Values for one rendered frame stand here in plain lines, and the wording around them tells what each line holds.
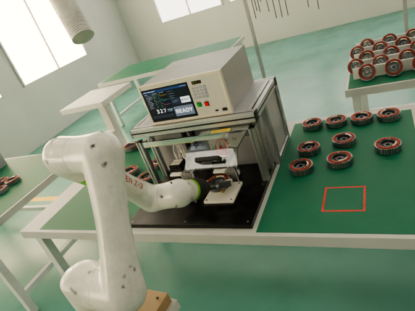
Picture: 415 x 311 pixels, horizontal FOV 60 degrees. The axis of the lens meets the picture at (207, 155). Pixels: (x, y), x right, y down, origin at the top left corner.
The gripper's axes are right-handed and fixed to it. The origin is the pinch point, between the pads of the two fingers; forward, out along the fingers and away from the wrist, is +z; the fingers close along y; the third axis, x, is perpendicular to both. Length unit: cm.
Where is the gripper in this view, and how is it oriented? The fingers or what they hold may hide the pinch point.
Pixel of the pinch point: (218, 182)
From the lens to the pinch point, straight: 167.7
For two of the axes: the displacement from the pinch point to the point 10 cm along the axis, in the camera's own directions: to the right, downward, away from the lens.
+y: -8.8, 0.9, 4.6
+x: 1.0, 10.0, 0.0
